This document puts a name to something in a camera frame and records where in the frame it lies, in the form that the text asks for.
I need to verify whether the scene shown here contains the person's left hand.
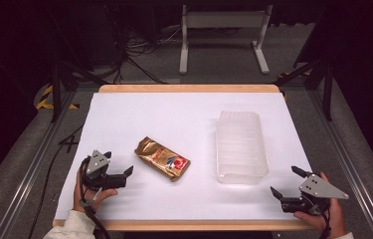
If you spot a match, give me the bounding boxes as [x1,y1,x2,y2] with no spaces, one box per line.
[73,170,119,214]

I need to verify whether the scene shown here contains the person's right hand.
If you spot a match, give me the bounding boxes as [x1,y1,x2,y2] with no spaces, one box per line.
[293,171,348,239]

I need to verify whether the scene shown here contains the aluminium floor rail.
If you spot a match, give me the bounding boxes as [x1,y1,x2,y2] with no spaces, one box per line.
[0,90,78,239]
[307,89,373,239]

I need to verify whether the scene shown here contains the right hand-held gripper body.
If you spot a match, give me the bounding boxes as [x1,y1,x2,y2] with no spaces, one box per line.
[280,172,350,214]

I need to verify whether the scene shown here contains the white table cover sheet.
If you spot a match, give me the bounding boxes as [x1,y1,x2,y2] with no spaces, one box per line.
[54,92,314,222]

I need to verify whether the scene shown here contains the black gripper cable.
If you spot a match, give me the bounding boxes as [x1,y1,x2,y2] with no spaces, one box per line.
[79,158,112,239]
[318,204,333,239]

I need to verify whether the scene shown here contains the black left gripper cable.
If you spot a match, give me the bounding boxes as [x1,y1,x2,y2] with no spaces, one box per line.
[79,158,112,239]

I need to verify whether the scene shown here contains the black tripod stand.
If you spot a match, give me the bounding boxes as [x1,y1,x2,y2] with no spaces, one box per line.
[273,55,336,122]
[48,58,110,123]

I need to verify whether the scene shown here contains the white metal stand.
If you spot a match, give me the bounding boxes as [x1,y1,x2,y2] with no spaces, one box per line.
[178,4,274,76]

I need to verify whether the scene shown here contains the clear plastic container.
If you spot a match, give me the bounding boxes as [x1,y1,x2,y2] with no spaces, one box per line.
[215,110,270,185]

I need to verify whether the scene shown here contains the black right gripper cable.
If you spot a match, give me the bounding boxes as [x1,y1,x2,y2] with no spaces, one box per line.
[318,204,333,239]

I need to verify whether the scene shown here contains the gold foil snack packet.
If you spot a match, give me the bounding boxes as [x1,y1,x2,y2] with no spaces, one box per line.
[133,135,192,182]

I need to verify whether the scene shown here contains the tangle of black floor cables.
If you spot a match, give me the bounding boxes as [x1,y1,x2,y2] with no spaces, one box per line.
[112,24,183,85]

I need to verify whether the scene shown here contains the thin black floor cable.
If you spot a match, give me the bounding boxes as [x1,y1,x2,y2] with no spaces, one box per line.
[26,123,86,239]

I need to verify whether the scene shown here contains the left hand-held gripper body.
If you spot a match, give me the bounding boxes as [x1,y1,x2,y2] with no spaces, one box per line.
[81,149,127,191]

